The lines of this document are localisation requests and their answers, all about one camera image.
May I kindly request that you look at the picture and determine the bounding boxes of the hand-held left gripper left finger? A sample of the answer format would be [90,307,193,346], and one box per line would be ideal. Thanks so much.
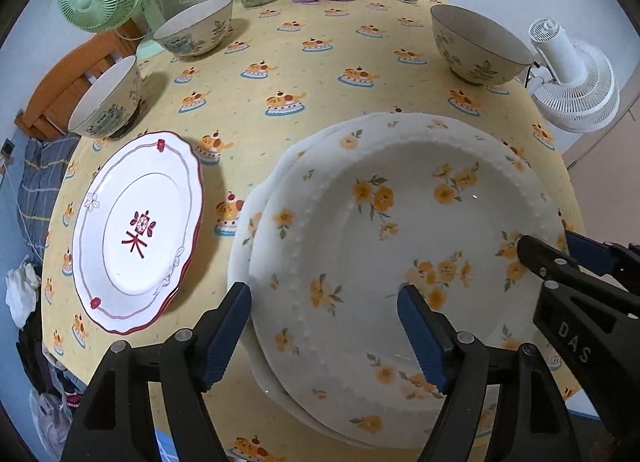
[60,282,253,462]

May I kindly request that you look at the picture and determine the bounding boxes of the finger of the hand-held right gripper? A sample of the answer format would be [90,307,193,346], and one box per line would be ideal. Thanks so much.
[564,230,640,295]
[516,234,640,448]

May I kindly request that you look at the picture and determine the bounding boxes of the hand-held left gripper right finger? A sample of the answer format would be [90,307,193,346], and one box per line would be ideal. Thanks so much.
[396,283,583,462]

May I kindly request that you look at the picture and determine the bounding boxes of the white plate red pattern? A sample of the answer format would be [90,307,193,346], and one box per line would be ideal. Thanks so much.
[75,142,206,335]
[72,131,203,333]

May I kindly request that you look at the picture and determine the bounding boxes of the white plate orange flowers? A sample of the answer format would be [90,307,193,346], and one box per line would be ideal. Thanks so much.
[227,112,551,448]
[247,114,568,448]

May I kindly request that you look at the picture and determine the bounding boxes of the beige floral bowl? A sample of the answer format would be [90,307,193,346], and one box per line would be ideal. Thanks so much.
[430,4,535,85]
[67,55,146,139]
[152,0,234,58]

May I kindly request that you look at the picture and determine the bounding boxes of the beige door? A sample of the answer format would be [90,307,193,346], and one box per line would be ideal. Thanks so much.
[560,92,640,203]

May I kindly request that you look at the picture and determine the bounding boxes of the white standing fan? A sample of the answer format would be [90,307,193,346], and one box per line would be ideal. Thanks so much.
[525,18,621,133]

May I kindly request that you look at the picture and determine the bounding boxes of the dark clothes pile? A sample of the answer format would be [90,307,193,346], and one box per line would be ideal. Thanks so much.
[17,312,86,413]

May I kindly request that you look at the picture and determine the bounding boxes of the clear plastic bag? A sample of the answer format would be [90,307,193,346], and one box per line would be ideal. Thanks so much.
[27,387,71,458]

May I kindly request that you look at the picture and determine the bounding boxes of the white crumpled cloth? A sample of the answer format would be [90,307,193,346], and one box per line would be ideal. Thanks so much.
[5,254,43,328]

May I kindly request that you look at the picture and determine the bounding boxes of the blue plaid blanket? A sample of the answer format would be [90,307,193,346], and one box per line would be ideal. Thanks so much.
[17,134,81,263]

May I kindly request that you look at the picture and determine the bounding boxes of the yellow printed tablecloth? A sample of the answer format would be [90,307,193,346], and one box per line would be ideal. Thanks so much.
[40,0,593,462]

